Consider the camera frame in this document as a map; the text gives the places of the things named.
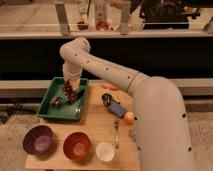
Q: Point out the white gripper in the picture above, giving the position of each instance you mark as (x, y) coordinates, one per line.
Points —
(72, 74)

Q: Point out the dark purple grape bunch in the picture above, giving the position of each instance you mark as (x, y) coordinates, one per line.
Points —
(69, 92)

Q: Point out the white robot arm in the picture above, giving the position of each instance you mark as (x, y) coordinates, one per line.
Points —
(162, 130)

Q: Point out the green plastic tray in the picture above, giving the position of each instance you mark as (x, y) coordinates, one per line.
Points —
(68, 112)

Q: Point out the dark green marker pen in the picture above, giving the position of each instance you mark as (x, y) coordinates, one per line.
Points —
(81, 91)

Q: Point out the small dark toy car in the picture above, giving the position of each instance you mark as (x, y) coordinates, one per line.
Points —
(57, 101)

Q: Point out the orange carrot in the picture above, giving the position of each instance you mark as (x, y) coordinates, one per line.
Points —
(109, 86)

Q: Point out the dark round lid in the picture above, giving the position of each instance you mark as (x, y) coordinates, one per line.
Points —
(106, 98)

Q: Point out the dark red cup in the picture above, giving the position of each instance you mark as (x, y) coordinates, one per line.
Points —
(82, 25)

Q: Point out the white bottle red base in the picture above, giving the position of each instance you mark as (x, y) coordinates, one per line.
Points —
(101, 15)

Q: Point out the blue can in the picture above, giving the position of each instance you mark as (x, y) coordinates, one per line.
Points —
(117, 109)

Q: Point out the silver fork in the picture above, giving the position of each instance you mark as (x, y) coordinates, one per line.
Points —
(116, 126)

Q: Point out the orange bowl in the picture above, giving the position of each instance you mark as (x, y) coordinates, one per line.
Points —
(77, 146)

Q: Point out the wooden board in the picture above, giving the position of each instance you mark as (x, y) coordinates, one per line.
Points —
(98, 124)

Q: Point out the orange fruit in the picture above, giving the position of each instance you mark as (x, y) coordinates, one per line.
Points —
(128, 118)

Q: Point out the purple bowl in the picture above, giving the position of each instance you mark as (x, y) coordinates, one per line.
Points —
(38, 140)

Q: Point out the light blue cloth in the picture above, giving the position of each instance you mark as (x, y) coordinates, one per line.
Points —
(133, 134)

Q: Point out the white cup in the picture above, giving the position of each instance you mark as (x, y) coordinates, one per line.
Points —
(105, 151)

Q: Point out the black machine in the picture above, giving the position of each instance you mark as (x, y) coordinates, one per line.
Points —
(166, 14)

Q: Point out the grey post left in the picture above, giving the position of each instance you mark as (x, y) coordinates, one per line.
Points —
(62, 18)

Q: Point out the grey post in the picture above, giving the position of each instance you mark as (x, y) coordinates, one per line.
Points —
(125, 9)
(62, 18)

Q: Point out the grey post right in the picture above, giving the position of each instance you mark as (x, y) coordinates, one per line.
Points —
(125, 9)

